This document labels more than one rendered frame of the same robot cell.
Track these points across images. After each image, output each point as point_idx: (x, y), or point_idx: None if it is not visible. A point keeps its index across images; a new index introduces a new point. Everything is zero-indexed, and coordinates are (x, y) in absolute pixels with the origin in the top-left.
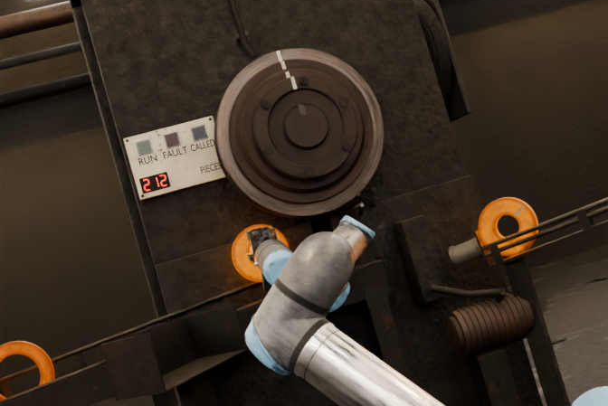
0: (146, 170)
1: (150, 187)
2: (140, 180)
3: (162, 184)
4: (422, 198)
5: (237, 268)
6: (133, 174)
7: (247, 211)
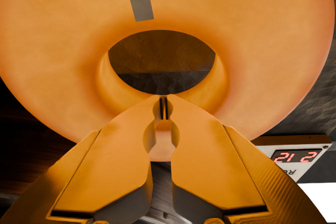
0: (293, 165)
1: (305, 153)
2: (311, 160)
3: (285, 154)
4: None
5: (329, 46)
6: (313, 163)
7: (161, 94)
